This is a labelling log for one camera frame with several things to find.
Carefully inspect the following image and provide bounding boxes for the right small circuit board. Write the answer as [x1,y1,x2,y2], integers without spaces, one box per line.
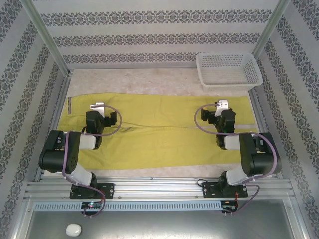
[222,201,239,211]

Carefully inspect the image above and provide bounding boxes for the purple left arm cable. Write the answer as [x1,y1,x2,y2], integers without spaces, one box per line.
[61,105,123,219]

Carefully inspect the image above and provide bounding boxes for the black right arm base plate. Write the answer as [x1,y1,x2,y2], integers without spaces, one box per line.
[202,181,249,199]

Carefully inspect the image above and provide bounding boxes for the small circuit board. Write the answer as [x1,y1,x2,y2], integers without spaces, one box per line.
[222,201,239,211]
[81,202,104,210]

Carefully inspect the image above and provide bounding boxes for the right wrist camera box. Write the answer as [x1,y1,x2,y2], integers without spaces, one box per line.
[215,100,230,117]

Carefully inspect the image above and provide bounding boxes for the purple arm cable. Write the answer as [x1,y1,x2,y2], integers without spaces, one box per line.
[61,105,123,219]
[194,103,278,218]

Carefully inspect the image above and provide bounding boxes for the white plastic mesh basket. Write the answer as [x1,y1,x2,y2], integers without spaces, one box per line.
[195,52,263,94]

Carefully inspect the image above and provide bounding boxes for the yellow-green long pants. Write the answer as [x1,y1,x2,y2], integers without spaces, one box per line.
[57,93,258,171]

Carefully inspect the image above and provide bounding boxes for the white computer mouse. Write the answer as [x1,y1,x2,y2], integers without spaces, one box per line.
[65,223,82,237]

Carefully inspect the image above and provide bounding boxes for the aluminium side rail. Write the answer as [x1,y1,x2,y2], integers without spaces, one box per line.
[248,87,284,179]
[34,71,73,182]

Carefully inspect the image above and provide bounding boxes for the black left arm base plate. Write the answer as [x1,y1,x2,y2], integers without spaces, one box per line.
[69,183,116,200]

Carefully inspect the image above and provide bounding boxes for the left small circuit board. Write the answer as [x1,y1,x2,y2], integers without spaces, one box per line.
[81,202,104,210]

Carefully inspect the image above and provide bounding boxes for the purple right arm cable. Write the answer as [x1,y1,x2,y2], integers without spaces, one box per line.
[194,103,278,218]

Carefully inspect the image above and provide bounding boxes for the slotted grey cable duct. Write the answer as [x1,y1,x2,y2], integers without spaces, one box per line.
[33,201,223,212]

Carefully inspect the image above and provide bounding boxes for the aluminium mounting rail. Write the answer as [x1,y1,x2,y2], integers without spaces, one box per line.
[24,176,293,200]

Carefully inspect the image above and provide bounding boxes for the aluminium frame post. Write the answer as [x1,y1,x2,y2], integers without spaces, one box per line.
[251,0,291,60]
[23,0,72,76]

